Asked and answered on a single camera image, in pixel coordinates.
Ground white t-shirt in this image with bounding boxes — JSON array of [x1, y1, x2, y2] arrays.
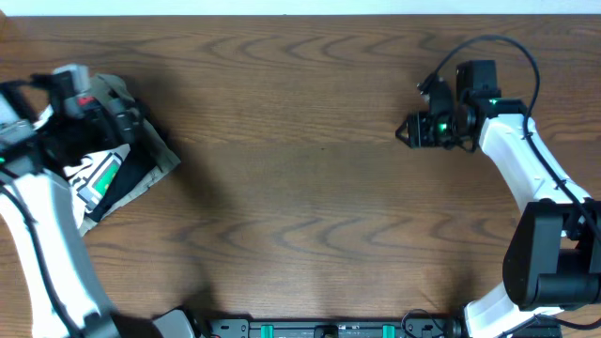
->
[[32, 105, 132, 231]]

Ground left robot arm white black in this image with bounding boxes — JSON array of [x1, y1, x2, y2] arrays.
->
[[1, 86, 195, 337]]

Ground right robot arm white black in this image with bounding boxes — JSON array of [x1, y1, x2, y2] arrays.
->
[[395, 98, 600, 337]]

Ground black folded garment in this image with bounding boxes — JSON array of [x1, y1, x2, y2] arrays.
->
[[86, 146, 156, 223]]

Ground beige folded garment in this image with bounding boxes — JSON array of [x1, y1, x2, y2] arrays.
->
[[77, 72, 182, 238]]

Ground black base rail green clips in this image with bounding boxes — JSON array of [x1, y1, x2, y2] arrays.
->
[[209, 315, 469, 338]]

